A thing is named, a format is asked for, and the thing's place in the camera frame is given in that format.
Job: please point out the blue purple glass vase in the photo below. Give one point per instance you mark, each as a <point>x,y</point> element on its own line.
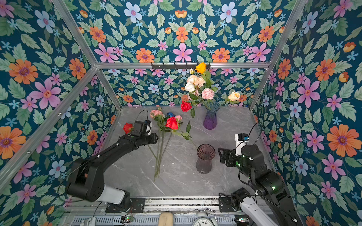
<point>210,121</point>

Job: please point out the peach peony flower stem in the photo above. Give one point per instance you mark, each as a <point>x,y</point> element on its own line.
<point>194,76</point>

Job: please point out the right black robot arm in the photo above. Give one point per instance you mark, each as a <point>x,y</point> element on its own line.
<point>266,184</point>

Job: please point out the red rose stem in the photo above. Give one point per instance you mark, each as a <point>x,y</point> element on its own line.
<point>190,105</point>
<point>174,125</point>

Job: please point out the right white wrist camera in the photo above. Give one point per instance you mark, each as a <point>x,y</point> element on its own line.
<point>241,140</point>

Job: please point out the white alarm clock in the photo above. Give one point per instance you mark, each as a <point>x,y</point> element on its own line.
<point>204,220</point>

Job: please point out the mixed flower bunch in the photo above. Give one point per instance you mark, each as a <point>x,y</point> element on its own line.
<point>157,116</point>

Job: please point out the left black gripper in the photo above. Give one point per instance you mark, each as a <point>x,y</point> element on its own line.
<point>153,138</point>

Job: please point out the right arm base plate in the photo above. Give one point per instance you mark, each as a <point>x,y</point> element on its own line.
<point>226,204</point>

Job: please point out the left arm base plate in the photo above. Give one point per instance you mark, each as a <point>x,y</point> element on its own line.
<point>128,205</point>

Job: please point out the cream yellow rose stem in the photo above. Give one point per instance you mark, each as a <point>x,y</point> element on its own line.
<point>233,98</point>

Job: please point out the pink peony flower stem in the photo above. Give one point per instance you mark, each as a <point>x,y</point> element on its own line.
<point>203,97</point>

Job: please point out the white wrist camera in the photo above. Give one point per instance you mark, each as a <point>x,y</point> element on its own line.
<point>241,140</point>
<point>147,126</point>

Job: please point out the aluminium mounting rail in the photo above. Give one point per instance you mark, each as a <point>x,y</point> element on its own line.
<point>153,204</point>

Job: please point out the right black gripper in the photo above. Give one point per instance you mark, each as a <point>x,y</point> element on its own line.
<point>231,153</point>

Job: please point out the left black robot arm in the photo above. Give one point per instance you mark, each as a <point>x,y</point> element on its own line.
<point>86,179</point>

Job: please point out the black hook rail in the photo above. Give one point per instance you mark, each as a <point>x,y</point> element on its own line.
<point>174,65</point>

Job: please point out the orange yellow rose stem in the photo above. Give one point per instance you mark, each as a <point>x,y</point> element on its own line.
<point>204,77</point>

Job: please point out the beige wooden handle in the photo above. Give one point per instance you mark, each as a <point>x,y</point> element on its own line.
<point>166,219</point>

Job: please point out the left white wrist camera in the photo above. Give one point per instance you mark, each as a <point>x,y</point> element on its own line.
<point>147,126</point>

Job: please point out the white rose stem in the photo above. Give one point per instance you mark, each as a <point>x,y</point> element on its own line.
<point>195,94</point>

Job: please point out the dark purple glass vase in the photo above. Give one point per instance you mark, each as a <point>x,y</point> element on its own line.
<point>206,154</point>

